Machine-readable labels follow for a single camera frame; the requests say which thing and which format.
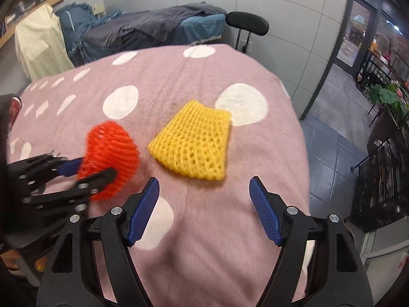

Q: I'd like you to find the black stool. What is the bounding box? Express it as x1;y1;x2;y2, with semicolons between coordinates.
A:
225;12;269;55

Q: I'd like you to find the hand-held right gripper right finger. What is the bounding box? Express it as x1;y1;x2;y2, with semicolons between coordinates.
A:
249;176;374;307

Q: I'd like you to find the massage bed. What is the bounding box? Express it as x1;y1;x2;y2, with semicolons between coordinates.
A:
56;2;229;68

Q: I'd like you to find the green potted plant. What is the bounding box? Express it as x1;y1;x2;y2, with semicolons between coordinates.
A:
367;81;409;119

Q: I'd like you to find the black door frame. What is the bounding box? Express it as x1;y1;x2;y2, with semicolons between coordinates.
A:
299;0;384;121

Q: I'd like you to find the red foam fruit net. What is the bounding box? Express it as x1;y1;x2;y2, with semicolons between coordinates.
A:
77;121;140;202

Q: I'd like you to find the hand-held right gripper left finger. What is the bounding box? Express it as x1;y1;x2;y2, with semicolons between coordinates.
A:
36;177;160;307

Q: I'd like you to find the red paper cup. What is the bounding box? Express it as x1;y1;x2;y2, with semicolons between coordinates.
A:
9;97;22;125

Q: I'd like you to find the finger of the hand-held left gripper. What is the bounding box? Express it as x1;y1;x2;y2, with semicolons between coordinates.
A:
22;168;117;212
6;154;87;187

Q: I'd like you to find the cream cloth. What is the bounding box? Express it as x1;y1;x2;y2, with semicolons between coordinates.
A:
14;3;75;80

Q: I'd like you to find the black metal rack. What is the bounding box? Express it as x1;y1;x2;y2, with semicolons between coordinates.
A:
350;102;409;235

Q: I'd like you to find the blue fringed cloth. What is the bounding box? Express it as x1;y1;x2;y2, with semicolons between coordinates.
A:
56;3;125;55

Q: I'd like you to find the stack of books in cabinet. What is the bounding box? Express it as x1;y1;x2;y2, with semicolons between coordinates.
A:
5;0;55;24

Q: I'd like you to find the yellow foam fruit net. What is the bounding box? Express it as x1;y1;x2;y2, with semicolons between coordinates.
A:
147;100;232;180

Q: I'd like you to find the dark grey blanket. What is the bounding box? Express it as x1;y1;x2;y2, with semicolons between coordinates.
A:
78;3;226;63

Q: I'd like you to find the pink polka dot blanket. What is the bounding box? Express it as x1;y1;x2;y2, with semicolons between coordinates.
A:
6;43;312;307

